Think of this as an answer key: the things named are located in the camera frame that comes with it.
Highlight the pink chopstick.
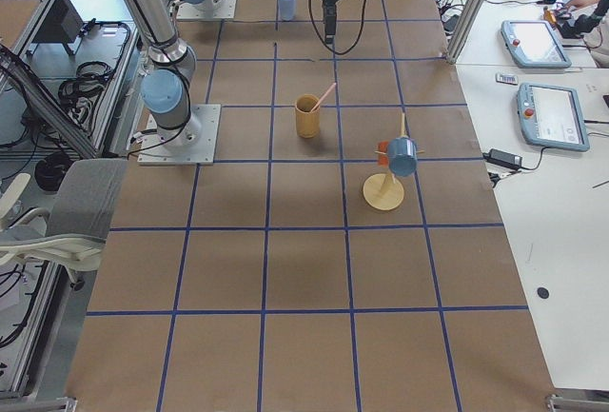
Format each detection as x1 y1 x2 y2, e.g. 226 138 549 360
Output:
309 82 337 113

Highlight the light blue plastic cup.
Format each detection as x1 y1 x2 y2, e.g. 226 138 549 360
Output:
277 0 296 21

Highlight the orange hanging cup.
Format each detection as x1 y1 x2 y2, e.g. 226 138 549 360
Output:
376 141 389 167

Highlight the dark blue hanging cup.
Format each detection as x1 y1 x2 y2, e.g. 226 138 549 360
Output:
386 136 418 177

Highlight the person hand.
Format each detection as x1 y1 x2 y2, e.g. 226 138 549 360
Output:
565 0 599 9

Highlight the bamboo cylinder holder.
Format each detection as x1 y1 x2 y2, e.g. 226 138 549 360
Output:
295 94 320 139

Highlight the wooden mug tree stand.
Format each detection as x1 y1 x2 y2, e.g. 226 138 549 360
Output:
363 113 411 211

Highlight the teach pendant far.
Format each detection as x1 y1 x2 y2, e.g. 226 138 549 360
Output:
501 20 572 69

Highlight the teach pendant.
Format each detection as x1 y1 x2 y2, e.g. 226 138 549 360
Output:
501 20 572 69
516 83 590 152

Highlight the black power brick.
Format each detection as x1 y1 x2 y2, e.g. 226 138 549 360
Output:
482 148 522 170

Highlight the teach pendant near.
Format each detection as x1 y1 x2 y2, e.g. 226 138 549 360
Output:
516 83 590 152

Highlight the grey office chair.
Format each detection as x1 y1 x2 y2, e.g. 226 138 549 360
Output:
1 158 128 290

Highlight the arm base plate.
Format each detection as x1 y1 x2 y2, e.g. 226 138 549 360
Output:
137 104 222 166
177 0 237 22

